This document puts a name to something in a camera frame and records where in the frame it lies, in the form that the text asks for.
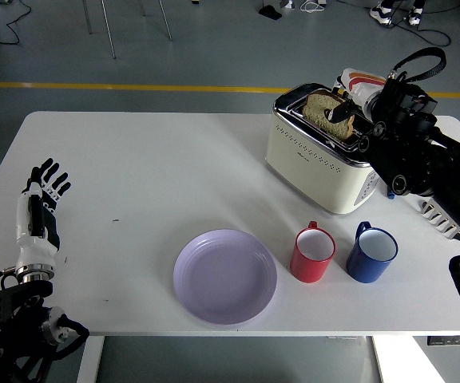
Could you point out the small grey floor device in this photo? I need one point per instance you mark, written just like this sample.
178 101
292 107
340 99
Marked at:
286 4

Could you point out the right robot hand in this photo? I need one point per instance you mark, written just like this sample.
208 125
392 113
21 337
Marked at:
359 81

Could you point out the red mug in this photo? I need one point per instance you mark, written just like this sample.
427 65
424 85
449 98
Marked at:
308 269

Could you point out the brown bread slice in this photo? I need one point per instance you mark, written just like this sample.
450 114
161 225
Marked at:
318 109

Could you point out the black floor pedal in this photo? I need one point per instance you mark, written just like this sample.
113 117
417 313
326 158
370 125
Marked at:
270 13

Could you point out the black table control panel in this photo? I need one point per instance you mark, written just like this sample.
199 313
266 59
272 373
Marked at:
453 340

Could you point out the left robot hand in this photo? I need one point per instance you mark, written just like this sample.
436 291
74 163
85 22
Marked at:
34 247

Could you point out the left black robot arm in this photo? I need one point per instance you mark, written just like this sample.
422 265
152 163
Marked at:
18 299

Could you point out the cream chrome toaster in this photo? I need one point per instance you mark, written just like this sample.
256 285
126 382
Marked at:
314 175

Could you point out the person's white black shoe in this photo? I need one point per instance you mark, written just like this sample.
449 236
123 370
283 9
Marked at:
381 14
415 19

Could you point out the metal toast rack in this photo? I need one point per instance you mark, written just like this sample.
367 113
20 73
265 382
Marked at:
437 217

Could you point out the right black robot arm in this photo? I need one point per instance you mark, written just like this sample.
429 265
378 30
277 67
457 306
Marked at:
405 159

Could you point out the blue mug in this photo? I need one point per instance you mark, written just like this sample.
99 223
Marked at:
363 269

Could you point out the yellow floor tape line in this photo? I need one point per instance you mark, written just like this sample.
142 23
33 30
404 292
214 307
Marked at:
134 87

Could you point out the blue marker pen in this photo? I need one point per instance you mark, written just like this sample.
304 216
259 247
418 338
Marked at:
389 195

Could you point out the white table leg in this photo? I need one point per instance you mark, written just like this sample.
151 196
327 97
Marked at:
377 359
90 359

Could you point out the metal chair legs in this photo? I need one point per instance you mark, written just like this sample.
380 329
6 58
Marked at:
110 40

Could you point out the purple plate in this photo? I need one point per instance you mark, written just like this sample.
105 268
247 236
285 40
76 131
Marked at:
226 279

